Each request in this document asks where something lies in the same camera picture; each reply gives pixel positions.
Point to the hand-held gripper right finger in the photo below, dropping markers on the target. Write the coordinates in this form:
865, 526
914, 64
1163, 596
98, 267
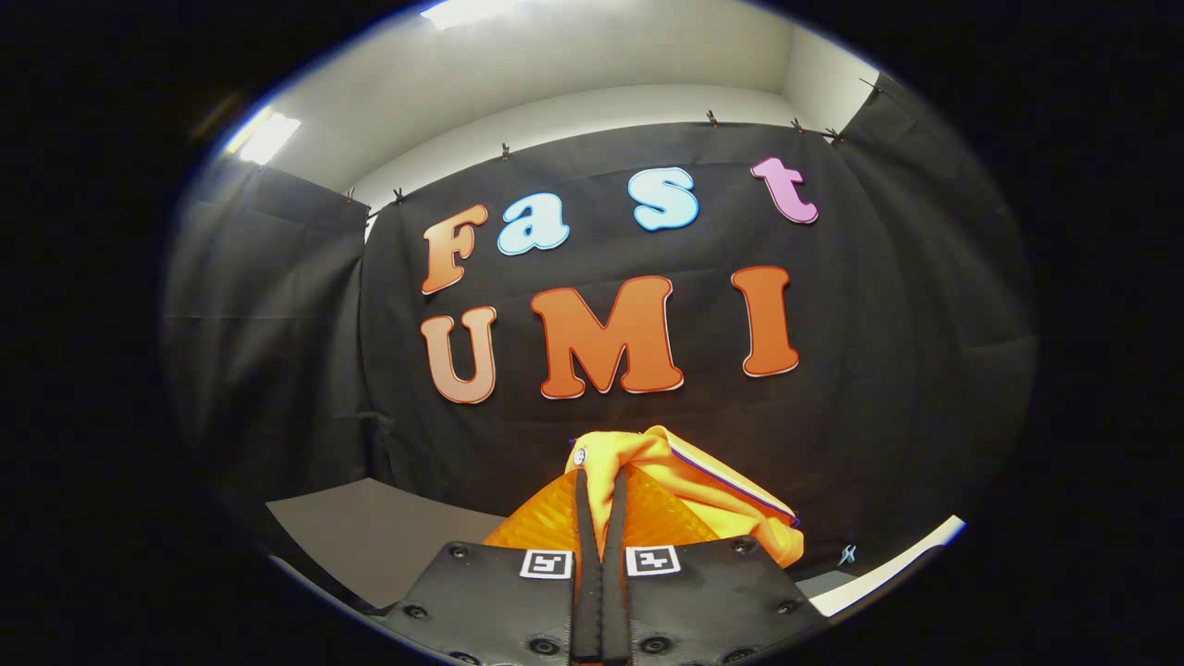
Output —
615, 601

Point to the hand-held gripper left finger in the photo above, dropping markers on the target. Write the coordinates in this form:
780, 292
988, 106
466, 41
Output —
587, 592

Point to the yellow polo shirt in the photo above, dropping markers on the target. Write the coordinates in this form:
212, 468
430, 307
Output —
684, 481

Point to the small grey cabinet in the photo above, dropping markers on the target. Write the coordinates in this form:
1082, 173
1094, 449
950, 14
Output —
370, 536

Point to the small blue white object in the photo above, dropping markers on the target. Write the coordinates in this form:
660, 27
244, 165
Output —
846, 555

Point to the black backdrop cloth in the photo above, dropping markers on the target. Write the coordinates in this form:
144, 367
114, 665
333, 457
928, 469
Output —
860, 416

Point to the row of small cloth clips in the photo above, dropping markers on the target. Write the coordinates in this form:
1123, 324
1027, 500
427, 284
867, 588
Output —
712, 118

